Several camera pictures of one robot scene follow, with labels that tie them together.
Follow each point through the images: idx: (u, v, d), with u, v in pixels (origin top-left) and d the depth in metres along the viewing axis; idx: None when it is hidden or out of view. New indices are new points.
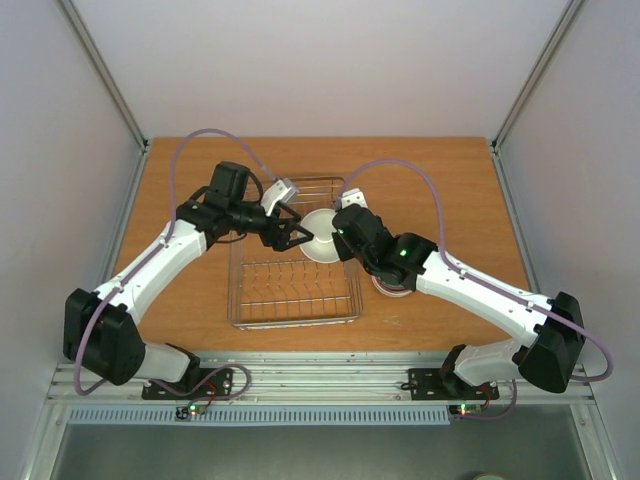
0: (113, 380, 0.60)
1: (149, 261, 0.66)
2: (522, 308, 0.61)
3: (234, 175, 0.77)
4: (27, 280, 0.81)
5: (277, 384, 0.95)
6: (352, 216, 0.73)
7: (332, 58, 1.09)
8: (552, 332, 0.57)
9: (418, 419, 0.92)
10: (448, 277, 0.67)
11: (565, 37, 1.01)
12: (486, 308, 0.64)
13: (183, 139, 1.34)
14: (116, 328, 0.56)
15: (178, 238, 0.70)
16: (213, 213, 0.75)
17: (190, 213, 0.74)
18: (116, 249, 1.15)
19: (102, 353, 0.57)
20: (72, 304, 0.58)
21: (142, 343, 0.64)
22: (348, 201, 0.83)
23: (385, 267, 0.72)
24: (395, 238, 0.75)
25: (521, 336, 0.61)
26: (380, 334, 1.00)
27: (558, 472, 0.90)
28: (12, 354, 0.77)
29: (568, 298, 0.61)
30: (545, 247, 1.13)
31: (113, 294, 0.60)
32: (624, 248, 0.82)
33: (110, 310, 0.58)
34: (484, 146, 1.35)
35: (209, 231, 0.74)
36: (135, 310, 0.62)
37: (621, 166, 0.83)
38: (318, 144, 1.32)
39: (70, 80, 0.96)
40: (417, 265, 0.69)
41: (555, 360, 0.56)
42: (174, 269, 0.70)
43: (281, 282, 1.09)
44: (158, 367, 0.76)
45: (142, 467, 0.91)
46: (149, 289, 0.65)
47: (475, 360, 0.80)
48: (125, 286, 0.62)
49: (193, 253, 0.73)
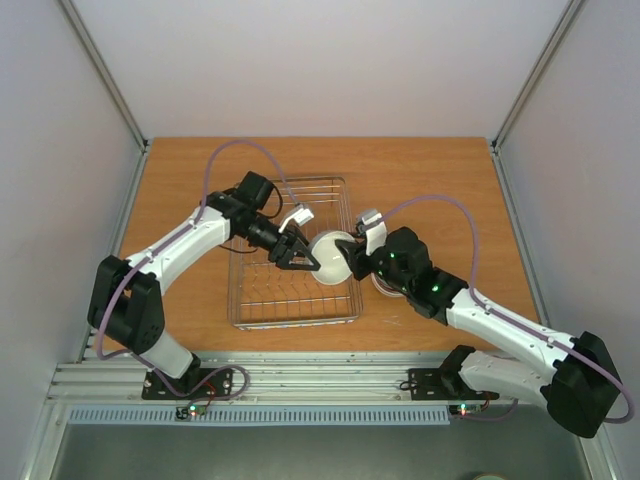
0: (134, 347, 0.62)
1: (178, 238, 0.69)
2: (543, 344, 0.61)
3: (264, 183, 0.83)
4: (27, 279, 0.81)
5: (277, 384, 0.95)
6: (408, 247, 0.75)
7: (332, 58, 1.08)
8: (572, 367, 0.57)
9: (419, 419, 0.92)
10: (474, 311, 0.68)
11: (564, 38, 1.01)
12: (506, 342, 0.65)
13: (182, 139, 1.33)
14: (145, 294, 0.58)
15: (206, 220, 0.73)
16: (238, 205, 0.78)
17: (217, 202, 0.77)
18: (116, 249, 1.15)
19: (129, 319, 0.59)
20: (104, 269, 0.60)
21: (163, 317, 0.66)
22: (369, 221, 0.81)
23: (421, 300, 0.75)
24: (435, 270, 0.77)
25: (543, 371, 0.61)
26: (380, 334, 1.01)
27: (559, 473, 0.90)
28: (12, 354, 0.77)
29: (593, 338, 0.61)
30: (545, 246, 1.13)
31: (144, 263, 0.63)
32: (624, 244, 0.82)
33: (139, 277, 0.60)
34: (484, 146, 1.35)
35: (233, 222, 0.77)
36: (162, 280, 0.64)
37: (621, 164, 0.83)
38: (318, 144, 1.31)
39: (70, 78, 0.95)
40: (447, 300, 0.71)
41: (575, 394, 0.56)
42: (199, 250, 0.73)
43: (281, 282, 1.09)
44: (165, 354, 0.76)
45: (141, 467, 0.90)
46: (175, 265, 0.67)
47: (492, 374, 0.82)
48: (155, 258, 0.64)
49: (218, 239, 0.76)
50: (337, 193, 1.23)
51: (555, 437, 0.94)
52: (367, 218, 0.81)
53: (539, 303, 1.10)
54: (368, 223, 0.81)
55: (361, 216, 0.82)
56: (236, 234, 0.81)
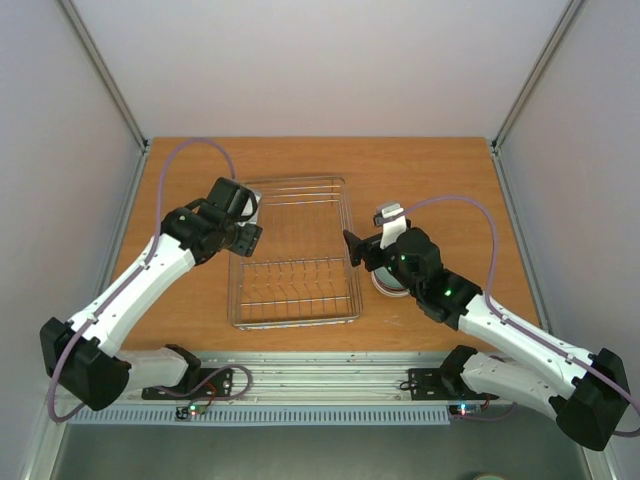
0: (92, 406, 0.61)
1: (128, 285, 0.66)
2: (561, 359, 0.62)
3: (234, 192, 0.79)
4: (26, 279, 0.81)
5: (277, 385, 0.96)
6: (420, 249, 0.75)
7: (331, 58, 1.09)
8: (591, 386, 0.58)
9: (419, 419, 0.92)
10: (489, 321, 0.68)
11: (565, 37, 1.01)
12: (524, 355, 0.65)
13: (182, 139, 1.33)
14: (88, 364, 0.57)
15: (158, 259, 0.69)
16: (203, 224, 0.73)
17: (179, 224, 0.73)
18: (116, 249, 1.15)
19: (79, 382, 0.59)
20: (46, 335, 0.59)
21: (126, 371, 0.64)
22: (390, 214, 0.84)
23: (432, 303, 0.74)
24: (446, 273, 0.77)
25: (559, 386, 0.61)
26: (380, 334, 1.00)
27: (559, 473, 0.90)
28: (11, 355, 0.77)
29: (612, 356, 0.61)
30: (546, 246, 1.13)
31: (87, 327, 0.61)
32: (624, 245, 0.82)
33: (84, 344, 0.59)
34: (484, 146, 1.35)
35: (198, 243, 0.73)
36: (112, 339, 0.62)
37: (621, 165, 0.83)
38: (318, 144, 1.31)
39: (69, 79, 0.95)
40: (460, 306, 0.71)
41: (591, 413, 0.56)
42: (155, 292, 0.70)
43: (281, 282, 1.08)
44: (149, 378, 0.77)
45: (141, 467, 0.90)
46: (126, 317, 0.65)
47: (494, 377, 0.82)
48: (99, 317, 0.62)
49: (176, 274, 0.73)
50: (337, 193, 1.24)
51: (555, 438, 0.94)
52: (388, 211, 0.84)
53: (539, 303, 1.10)
54: (387, 215, 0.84)
55: (383, 208, 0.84)
56: (206, 255, 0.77)
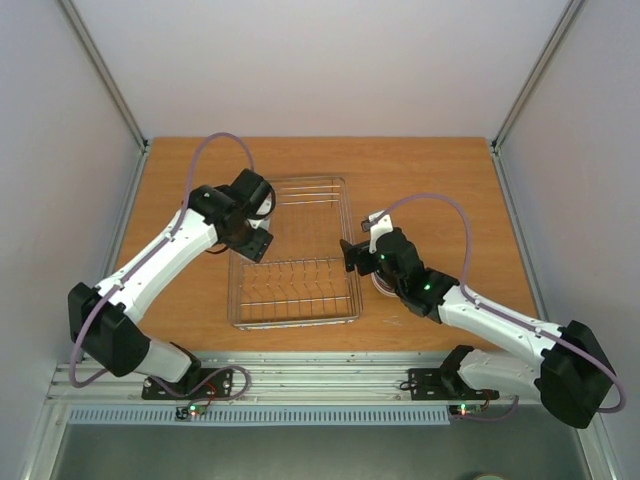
0: (114, 372, 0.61)
1: (155, 256, 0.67)
2: (531, 334, 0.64)
3: (259, 183, 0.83)
4: (26, 278, 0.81)
5: (277, 385, 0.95)
6: (397, 247, 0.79)
7: (332, 58, 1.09)
8: (559, 356, 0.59)
9: (419, 419, 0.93)
10: (464, 307, 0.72)
11: (564, 38, 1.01)
12: (499, 336, 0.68)
13: (182, 139, 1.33)
14: (113, 328, 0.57)
15: (184, 231, 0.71)
16: (227, 204, 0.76)
17: (204, 201, 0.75)
18: (117, 249, 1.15)
19: (103, 348, 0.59)
20: (73, 297, 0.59)
21: (147, 341, 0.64)
22: (375, 220, 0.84)
23: (414, 298, 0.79)
24: (425, 270, 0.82)
25: (532, 361, 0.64)
26: (380, 335, 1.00)
27: (559, 473, 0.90)
28: (11, 354, 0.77)
29: (581, 327, 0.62)
30: (545, 246, 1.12)
31: (113, 292, 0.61)
32: (624, 244, 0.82)
33: (109, 308, 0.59)
34: (484, 146, 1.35)
35: (220, 221, 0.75)
36: (136, 308, 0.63)
37: (621, 164, 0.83)
38: (319, 144, 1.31)
39: (69, 78, 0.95)
40: (439, 297, 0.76)
41: (562, 382, 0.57)
42: (178, 265, 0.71)
43: (281, 282, 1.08)
44: (157, 365, 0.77)
45: (141, 467, 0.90)
46: (151, 286, 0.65)
47: (489, 371, 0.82)
48: (126, 284, 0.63)
49: (199, 249, 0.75)
50: (338, 193, 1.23)
51: (555, 437, 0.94)
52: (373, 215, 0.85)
53: (539, 303, 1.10)
54: (373, 219, 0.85)
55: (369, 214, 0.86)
56: (225, 235, 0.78)
